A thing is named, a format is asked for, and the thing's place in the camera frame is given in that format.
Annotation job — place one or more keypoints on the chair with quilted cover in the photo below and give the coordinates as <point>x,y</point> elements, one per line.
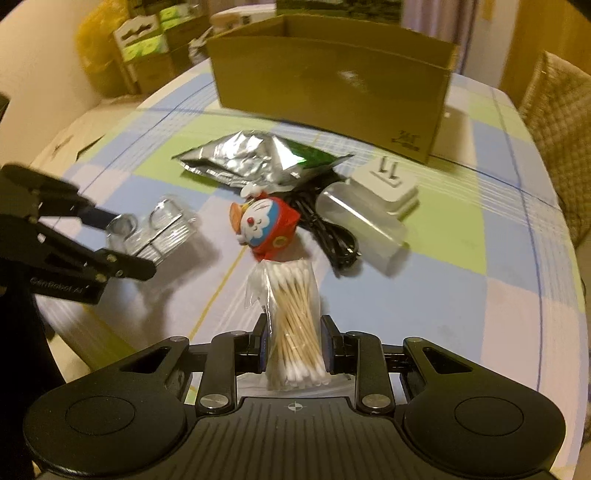
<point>558,120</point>

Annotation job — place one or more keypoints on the translucent plastic container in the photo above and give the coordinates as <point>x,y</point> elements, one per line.
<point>364,226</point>

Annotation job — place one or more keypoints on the white power adapter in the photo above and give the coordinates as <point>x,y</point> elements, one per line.
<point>388,191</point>

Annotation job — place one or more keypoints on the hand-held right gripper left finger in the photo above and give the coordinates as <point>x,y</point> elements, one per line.
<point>263,344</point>

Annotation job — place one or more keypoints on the silver foil bag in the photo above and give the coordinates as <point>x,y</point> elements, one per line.
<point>240,157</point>

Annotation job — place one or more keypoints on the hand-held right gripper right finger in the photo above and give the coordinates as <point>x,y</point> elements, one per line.
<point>327,344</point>

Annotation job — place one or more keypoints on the grey crumpled plastic bag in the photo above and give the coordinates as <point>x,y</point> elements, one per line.
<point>201,46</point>

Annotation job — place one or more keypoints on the red and blue cat figurine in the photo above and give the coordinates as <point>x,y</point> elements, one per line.
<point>268,226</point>

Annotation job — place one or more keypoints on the cotton swab pack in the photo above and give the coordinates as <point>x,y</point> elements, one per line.
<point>293,318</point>

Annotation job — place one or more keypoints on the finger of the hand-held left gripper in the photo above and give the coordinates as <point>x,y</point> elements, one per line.
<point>55,191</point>
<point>92,261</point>

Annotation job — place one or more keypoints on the clear small jar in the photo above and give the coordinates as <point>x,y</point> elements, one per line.
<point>121,230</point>
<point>168,226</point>

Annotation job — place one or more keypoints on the white printed box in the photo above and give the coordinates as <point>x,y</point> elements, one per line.
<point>238,21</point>

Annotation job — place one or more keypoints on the yellow plastic bag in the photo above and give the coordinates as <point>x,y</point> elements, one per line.
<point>99,50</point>

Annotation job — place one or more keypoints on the white carton of green packs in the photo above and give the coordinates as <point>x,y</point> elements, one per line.
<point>138,39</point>
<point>182,14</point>

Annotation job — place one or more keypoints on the brown cardboard box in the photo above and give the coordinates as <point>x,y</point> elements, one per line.
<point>323,83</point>

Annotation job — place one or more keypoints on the blue milk carton box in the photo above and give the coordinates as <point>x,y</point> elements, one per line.
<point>337,9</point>

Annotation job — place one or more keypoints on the brown storage carton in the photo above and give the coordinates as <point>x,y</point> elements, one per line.
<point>157,71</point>

